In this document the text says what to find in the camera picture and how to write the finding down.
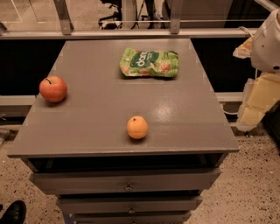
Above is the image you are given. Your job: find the orange fruit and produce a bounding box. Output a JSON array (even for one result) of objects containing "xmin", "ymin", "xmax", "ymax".
[{"xmin": 127, "ymin": 115, "xmax": 148, "ymax": 139}]

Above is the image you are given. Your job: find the metal railing frame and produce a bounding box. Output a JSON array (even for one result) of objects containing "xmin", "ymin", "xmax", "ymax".
[{"xmin": 0, "ymin": 0, "xmax": 256, "ymax": 39}]

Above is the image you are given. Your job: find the green rice chip bag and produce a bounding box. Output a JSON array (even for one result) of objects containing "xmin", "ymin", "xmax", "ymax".
[{"xmin": 119, "ymin": 47, "xmax": 179, "ymax": 78}]

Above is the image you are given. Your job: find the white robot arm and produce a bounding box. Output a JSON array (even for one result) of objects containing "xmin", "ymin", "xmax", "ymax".
[{"xmin": 233, "ymin": 9, "xmax": 280, "ymax": 131}]

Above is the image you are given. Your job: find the grey drawer cabinet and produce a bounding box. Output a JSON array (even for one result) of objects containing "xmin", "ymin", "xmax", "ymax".
[{"xmin": 8, "ymin": 38, "xmax": 238, "ymax": 224}]

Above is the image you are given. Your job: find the black office chair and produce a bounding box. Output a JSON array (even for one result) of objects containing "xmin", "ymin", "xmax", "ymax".
[{"xmin": 98, "ymin": 0, "xmax": 123, "ymax": 30}]

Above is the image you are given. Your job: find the black shoe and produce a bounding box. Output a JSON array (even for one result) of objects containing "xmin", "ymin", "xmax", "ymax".
[{"xmin": 0, "ymin": 200, "xmax": 26, "ymax": 224}]

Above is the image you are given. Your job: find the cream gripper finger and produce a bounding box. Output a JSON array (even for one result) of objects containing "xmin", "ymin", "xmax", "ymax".
[
  {"xmin": 236, "ymin": 73, "xmax": 280, "ymax": 131},
  {"xmin": 233, "ymin": 37, "xmax": 253, "ymax": 59}
]

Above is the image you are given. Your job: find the red apple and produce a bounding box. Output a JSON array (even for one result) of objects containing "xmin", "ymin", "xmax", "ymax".
[{"xmin": 39, "ymin": 75, "xmax": 67, "ymax": 102}]

